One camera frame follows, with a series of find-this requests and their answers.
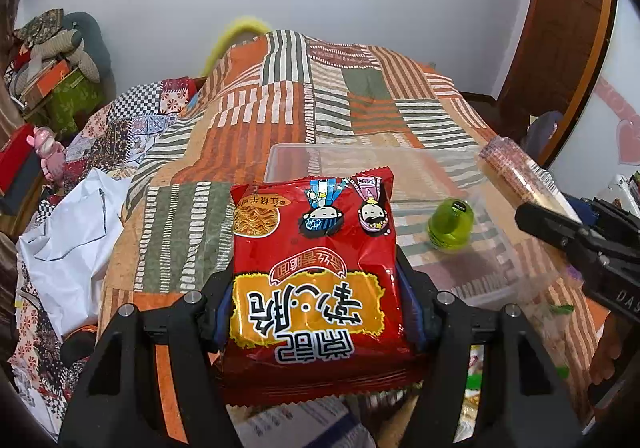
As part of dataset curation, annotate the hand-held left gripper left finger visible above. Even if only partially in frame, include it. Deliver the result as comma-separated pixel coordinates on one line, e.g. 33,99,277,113
59,255,241,448

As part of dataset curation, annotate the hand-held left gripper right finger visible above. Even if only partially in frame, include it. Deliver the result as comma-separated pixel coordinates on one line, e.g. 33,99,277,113
395,245,586,448

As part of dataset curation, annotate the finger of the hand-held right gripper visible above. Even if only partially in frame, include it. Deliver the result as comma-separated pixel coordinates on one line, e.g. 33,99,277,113
566,196,640,229
515,204,590,253

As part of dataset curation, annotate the clear biscuit sleeve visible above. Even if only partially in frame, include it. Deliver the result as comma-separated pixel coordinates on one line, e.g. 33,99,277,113
477,137,583,223

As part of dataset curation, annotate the red noodle snack packet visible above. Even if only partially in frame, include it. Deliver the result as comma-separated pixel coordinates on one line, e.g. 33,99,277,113
220,167,431,408

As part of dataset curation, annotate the clear plastic container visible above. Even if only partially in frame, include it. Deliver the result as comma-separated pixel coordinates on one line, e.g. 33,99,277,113
264,143,581,313

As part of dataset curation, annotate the grey cloth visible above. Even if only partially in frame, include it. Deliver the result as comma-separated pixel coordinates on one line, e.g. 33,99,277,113
522,111,563,163

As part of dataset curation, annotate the green jelly cup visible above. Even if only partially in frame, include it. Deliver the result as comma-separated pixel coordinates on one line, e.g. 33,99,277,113
427,198,475,253

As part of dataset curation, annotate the white and blue packet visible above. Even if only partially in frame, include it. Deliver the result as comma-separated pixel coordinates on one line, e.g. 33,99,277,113
235,395,376,448

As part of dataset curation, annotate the white cloth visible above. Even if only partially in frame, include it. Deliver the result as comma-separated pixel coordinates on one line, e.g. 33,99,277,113
17,168,133,341

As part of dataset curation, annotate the wooden door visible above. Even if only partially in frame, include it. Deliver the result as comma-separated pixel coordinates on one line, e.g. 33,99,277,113
497,0,618,139

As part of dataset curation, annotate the checkered floral quilt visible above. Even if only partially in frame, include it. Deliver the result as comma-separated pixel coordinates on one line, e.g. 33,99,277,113
10,76,201,429

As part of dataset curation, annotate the striped patchwork blanket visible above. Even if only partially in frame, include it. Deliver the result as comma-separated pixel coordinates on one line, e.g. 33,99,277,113
97,30,601,448

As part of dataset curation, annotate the pink rabbit toy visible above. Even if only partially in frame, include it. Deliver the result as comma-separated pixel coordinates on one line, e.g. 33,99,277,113
32,125,68,183

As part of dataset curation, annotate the dark box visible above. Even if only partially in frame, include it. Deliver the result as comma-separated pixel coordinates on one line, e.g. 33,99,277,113
0,163,43,216

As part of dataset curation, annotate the green patterned box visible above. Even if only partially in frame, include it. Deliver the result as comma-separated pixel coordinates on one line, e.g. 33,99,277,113
47,68,106,136

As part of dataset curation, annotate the red box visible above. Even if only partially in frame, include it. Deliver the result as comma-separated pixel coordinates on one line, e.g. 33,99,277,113
0,124,38,193

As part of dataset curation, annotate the yellow plush toy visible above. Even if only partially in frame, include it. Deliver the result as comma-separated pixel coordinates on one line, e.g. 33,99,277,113
200,16,268,77

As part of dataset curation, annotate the orange box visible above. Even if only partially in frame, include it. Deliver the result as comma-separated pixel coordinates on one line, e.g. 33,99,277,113
22,58,71,103

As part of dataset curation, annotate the grey plush toy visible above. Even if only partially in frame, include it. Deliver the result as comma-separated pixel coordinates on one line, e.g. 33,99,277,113
30,12,113,83

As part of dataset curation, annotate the floral patterned cloth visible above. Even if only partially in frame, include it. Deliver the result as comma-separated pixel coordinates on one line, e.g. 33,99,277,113
15,10,66,43

